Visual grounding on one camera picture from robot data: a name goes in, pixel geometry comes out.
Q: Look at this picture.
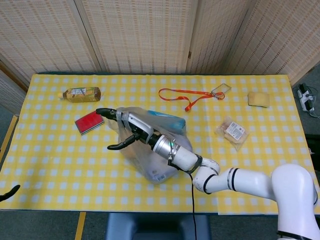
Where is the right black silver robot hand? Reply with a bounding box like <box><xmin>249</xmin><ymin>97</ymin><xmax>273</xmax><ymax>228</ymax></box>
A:
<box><xmin>95</xmin><ymin>107</ymin><xmax>163</xmax><ymax>151</ymax></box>

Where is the clear plastic bag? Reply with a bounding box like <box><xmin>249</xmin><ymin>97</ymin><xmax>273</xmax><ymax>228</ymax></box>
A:
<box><xmin>107</xmin><ymin>106</ymin><xmax>195</xmax><ymax>186</ymax></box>

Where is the blue box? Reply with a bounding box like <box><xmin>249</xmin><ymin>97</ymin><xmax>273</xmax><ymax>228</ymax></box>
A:
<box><xmin>146</xmin><ymin>109</ymin><xmax>187</xmax><ymax>135</ymax></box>

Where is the flat red box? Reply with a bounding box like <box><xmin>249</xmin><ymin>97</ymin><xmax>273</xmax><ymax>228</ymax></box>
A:
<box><xmin>74</xmin><ymin>110</ymin><xmax>105</xmax><ymax>136</ymax></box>

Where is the yellow label tea bottle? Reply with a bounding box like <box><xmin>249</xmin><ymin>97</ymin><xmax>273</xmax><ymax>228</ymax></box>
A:
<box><xmin>56</xmin><ymin>86</ymin><xmax>103</xmax><ymax>104</ymax></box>

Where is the yellow white checked tablecloth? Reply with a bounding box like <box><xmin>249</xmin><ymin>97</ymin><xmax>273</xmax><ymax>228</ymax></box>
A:
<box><xmin>0</xmin><ymin>72</ymin><xmax>320</xmax><ymax>216</ymax></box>

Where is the clear badge holder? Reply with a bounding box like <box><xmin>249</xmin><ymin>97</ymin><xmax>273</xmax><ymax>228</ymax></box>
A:
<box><xmin>211</xmin><ymin>83</ymin><xmax>232</xmax><ymax>97</ymax></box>

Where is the beige woven folding screen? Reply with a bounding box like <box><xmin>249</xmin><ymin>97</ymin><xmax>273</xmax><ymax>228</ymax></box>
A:
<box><xmin>0</xmin><ymin>0</ymin><xmax>320</xmax><ymax>86</ymax></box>

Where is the clear packet of snacks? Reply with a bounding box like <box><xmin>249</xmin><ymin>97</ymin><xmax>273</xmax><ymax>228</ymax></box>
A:
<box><xmin>215</xmin><ymin>115</ymin><xmax>250</xmax><ymax>152</ymax></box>

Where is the dark blue robot torso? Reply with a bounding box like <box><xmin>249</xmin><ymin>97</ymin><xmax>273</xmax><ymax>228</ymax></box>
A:
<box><xmin>104</xmin><ymin>212</ymin><xmax>212</xmax><ymax>240</ymax></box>

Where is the yellow sponge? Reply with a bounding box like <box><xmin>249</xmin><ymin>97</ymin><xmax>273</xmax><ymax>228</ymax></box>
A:
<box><xmin>247</xmin><ymin>90</ymin><xmax>271</xmax><ymax>109</ymax></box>

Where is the white power strip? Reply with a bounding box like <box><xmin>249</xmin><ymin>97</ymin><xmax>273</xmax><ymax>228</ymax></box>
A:
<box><xmin>296</xmin><ymin>83</ymin><xmax>316</xmax><ymax>112</ymax></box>

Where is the orange lanyard strap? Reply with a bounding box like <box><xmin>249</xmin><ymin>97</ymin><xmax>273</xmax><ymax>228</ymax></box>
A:
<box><xmin>158</xmin><ymin>87</ymin><xmax>225</xmax><ymax>112</ymax></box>

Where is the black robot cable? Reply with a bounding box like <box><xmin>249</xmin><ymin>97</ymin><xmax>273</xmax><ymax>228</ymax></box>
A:
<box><xmin>166</xmin><ymin>147</ymin><xmax>199</xmax><ymax>240</ymax></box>

